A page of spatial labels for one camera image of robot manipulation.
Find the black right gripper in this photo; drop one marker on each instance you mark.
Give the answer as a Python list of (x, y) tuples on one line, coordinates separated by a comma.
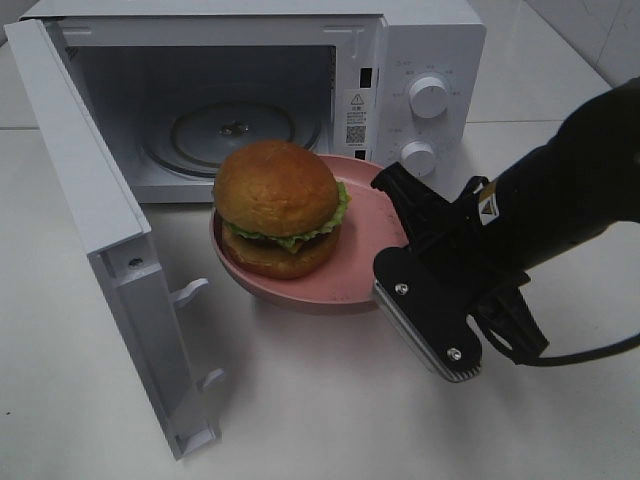
[(438, 236)]

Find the pink round plate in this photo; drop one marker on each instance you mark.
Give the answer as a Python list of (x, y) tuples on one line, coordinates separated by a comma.
[(343, 284)]

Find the burger with lettuce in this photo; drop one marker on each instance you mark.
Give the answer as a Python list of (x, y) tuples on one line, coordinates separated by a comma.
[(280, 208)]

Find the white microwave door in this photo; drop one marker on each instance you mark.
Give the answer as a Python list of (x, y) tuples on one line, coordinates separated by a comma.
[(117, 239)]

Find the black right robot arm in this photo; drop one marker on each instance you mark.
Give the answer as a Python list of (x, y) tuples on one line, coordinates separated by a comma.
[(562, 194)]

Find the lower white dial knob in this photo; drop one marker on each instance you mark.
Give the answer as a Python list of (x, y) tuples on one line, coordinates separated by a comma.
[(418, 158)]

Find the white dial knob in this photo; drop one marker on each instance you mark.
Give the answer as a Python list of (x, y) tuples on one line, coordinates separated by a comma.
[(418, 158), (428, 96)]

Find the upper white dial knob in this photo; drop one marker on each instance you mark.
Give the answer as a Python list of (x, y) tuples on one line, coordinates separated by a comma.
[(428, 96)]

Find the white warning label sticker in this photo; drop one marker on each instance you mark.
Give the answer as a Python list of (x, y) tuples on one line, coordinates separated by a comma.
[(357, 105)]

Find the glass microwave turntable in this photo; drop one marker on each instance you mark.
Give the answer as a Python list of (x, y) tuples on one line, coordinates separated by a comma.
[(194, 135)]

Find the white microwave oven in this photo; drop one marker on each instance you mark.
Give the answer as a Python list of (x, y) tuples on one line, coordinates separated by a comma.
[(131, 58)]

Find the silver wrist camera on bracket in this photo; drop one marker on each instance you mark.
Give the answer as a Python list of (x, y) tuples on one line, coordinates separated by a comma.
[(426, 316)]

